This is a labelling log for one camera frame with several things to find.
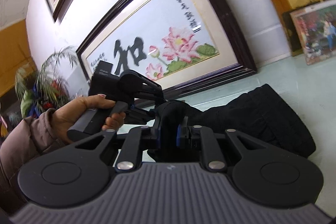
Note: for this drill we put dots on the black drawstring shorts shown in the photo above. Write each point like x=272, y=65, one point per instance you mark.
x=260, y=113

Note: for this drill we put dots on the large framed couple photo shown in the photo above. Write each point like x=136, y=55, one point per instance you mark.
x=315, y=26

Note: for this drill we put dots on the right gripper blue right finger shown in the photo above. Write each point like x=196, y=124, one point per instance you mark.
x=184, y=134

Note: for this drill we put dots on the framed lotus cross-stitch picture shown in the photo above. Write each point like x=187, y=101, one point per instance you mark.
x=183, y=45

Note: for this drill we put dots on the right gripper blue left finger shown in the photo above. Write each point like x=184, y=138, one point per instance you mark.
x=154, y=137

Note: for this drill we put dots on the tall palm plant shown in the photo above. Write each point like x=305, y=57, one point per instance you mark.
x=45, y=88

